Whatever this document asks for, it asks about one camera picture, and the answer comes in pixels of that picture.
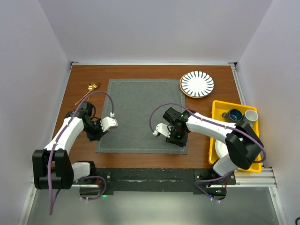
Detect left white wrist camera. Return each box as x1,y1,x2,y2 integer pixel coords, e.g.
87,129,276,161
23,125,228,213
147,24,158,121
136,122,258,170
100,117,118,132

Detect gold fork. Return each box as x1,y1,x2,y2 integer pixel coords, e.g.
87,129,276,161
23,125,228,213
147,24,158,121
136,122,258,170
87,82,101,94

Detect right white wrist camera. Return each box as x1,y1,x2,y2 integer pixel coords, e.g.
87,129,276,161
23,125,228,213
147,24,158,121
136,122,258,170
152,123,171,138

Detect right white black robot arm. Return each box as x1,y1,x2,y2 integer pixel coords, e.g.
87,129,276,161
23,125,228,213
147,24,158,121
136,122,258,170
153,107,264,184

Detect white paper plate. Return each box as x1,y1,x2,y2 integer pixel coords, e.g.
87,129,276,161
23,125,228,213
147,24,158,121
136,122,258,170
215,140,229,158

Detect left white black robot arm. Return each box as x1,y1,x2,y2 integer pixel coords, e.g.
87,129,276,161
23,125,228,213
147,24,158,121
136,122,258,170
32,102,117,189

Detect white grey mug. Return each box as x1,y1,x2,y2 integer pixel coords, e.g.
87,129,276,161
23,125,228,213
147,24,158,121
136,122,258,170
243,109,259,122

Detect grey cloth napkin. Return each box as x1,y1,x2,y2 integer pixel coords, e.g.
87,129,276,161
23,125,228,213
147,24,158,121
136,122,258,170
96,79,188,154

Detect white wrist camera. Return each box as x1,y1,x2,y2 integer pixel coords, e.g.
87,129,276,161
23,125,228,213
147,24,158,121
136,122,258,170
100,117,118,132
152,123,171,138

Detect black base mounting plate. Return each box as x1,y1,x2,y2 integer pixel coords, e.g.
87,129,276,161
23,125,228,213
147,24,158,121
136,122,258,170
69,167,237,203

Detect dark blue mug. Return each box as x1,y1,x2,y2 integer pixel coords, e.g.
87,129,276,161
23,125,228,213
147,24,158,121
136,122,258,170
222,109,243,123

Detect gold spoon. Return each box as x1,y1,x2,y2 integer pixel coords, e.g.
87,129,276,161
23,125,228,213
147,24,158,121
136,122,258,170
75,84,94,105

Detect striped blue white plate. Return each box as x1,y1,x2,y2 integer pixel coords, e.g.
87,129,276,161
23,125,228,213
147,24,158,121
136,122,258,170
180,71,215,98

